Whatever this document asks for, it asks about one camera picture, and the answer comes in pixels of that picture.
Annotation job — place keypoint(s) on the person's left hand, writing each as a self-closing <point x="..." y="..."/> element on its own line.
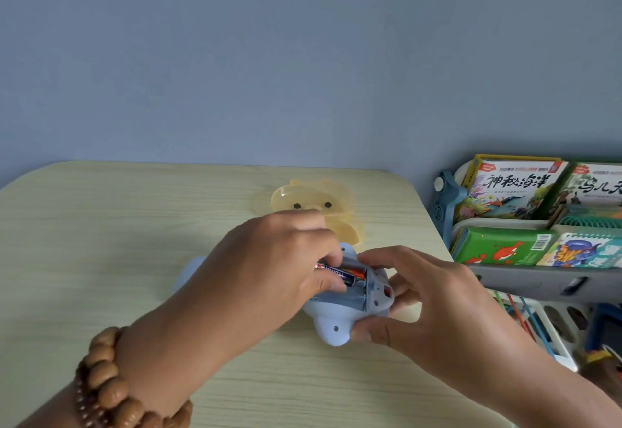
<point x="243" y="287"/>

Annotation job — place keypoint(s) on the person's right hand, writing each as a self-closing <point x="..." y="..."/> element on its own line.
<point x="452" y="316"/>

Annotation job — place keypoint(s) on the light blue battery cover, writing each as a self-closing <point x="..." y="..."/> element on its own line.
<point x="187" y="272"/>

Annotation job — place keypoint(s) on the blue toy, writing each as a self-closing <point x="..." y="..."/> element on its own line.
<point x="335" y="330"/>

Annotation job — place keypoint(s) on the orange bear storage box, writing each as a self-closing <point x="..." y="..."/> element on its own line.
<point x="340" y="219"/>

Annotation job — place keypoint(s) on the person's right forearm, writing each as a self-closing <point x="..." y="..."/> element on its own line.
<point x="559" y="393"/>

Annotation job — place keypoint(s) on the person's left forearm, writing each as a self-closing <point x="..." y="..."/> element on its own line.
<point x="48" y="418"/>

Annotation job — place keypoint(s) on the green stick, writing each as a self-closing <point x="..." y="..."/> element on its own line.
<point x="500" y="302"/>

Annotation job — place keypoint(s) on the red stick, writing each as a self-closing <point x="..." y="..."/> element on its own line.
<point x="521" y="317"/>

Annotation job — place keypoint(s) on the green fish book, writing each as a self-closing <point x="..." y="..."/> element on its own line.
<point x="500" y="248"/>

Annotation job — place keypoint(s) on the blue stick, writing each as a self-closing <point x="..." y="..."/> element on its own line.
<point x="537" y="325"/>

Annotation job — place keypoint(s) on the children's book rack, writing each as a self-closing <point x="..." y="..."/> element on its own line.
<point x="444" y="204"/>

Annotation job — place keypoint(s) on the white shape sorter box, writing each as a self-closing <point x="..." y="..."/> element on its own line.
<point x="563" y="345"/>

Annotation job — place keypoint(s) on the ocean picture book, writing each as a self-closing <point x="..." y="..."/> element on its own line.
<point x="510" y="189"/>

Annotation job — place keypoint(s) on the blue beetle book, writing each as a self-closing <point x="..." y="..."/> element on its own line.
<point x="578" y="253"/>

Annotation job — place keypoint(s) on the dark blue plastic item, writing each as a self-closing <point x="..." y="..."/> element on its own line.
<point x="595" y="325"/>

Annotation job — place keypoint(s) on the bird picture book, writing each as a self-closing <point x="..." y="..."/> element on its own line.
<point x="593" y="189"/>

